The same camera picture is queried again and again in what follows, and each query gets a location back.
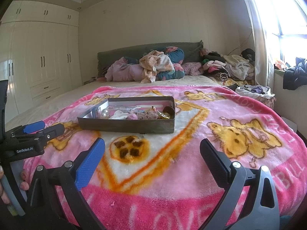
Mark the white built-in wardrobe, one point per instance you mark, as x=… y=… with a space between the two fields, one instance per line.
x=39 y=54

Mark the dark floral quilt roll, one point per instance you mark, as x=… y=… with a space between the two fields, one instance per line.
x=176 y=56

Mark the pink pompom hair clip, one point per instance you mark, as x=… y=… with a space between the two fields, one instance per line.
x=132 y=116

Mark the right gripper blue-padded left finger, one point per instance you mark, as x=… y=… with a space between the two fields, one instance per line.
x=44 y=209

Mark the grey cardboard box tray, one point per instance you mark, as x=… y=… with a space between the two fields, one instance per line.
x=89 y=119

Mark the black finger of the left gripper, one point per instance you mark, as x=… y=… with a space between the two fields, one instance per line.
x=48 y=133

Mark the brown claw hair clip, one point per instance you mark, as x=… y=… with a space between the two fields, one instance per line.
x=169 y=110

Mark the floral laundry bag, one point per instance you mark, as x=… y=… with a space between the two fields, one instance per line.
x=262 y=94

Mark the cream window curtain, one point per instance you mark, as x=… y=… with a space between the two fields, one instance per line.
x=263 y=69

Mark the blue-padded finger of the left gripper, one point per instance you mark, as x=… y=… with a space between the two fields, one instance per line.
x=26 y=129

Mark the pink cartoon bear blanket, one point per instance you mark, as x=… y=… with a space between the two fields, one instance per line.
x=147 y=181

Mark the pile of mixed clothes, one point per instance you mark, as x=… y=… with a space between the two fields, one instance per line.
x=223 y=67

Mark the dark jacket on sill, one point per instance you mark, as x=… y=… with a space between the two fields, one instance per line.
x=295 y=77

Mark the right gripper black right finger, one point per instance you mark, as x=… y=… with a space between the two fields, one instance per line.
x=260 y=209

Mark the clear plastic packet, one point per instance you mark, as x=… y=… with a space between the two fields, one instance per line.
x=126 y=109

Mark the pink pyjama bundle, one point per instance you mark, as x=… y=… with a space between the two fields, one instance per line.
x=127 y=71

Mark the bag of yellow rings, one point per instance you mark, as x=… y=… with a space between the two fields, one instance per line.
x=164 y=116

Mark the pearl hair clip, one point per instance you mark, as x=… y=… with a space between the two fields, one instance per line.
x=104 y=114

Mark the pink floral scrunchie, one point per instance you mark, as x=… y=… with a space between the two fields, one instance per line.
x=147 y=115

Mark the peach patterned cloth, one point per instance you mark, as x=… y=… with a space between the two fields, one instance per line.
x=154 y=63

